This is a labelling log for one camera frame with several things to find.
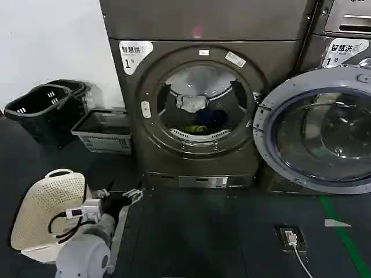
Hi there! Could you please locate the dark blue garment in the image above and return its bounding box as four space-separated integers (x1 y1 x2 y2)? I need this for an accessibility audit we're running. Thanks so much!
194 109 229 130

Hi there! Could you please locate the white number sticker on washer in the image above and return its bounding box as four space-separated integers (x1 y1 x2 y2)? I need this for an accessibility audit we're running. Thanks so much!
325 38 371 70

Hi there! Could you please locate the green floor tape stripe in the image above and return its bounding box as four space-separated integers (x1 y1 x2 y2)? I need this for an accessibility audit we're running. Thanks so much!
319 195 371 278

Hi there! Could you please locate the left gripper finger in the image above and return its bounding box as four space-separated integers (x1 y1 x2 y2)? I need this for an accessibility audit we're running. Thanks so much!
122 181 144 206
92 181 115 201

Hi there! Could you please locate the grey dryer with round opening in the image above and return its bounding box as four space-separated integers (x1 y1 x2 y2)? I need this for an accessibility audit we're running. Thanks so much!
99 0 317 189

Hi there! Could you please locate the black slotted laundry basket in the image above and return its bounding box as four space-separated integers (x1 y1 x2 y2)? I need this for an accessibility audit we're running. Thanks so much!
47 79 88 97
3 83 85 149

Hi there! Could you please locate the white plug adapter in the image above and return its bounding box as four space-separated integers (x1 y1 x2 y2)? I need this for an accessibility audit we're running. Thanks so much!
285 229 298 247

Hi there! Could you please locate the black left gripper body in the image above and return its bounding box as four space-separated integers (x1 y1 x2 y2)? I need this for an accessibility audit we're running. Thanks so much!
100 193 129 221

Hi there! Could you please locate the grey washing machine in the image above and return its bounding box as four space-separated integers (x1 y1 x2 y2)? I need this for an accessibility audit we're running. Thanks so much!
297 0 371 195

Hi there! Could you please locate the white floor tape piece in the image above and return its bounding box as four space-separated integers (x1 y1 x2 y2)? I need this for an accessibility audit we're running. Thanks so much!
323 219 353 228

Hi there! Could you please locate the grey lattice crate basket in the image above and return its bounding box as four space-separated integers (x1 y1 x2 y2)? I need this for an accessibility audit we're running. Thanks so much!
70 108 133 155

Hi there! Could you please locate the white number sticker on dryer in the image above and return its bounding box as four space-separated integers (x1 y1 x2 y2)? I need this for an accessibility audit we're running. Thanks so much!
118 40 154 76

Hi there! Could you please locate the yellow-green garment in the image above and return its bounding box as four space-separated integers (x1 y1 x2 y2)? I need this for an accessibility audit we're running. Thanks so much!
184 125 209 134

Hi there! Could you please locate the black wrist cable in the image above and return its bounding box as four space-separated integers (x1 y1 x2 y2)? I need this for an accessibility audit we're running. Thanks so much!
48 209 85 244

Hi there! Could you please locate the white power cable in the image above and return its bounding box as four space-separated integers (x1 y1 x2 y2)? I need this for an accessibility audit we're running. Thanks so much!
292 244 315 278

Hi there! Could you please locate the pale grey cloth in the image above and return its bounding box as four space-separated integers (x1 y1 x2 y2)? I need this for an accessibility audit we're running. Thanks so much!
175 93 210 114

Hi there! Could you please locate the cream perforated laundry basket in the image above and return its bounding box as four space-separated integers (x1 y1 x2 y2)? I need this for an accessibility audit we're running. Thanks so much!
10 169 88 263

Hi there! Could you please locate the metal floor socket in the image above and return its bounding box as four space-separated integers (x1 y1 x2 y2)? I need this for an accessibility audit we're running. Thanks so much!
274 225 307 252

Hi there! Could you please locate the round glass dryer door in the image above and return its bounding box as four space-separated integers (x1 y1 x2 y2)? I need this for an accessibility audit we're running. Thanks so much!
252 68 371 195

